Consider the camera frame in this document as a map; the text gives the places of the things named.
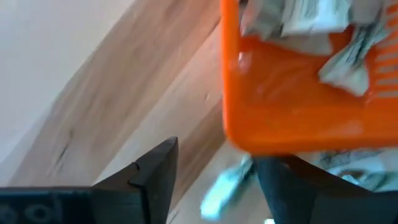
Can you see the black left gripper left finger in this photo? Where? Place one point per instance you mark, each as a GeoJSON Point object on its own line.
{"type": "Point", "coordinates": [140, 193]}

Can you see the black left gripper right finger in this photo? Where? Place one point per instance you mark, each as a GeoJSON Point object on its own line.
{"type": "Point", "coordinates": [311, 199]}

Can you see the orange plastic slotted basket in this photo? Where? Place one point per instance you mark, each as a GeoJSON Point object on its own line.
{"type": "Point", "coordinates": [280, 109]}

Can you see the crumpled grey-white cloth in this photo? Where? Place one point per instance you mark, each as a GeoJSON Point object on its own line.
{"type": "Point", "coordinates": [351, 65]}

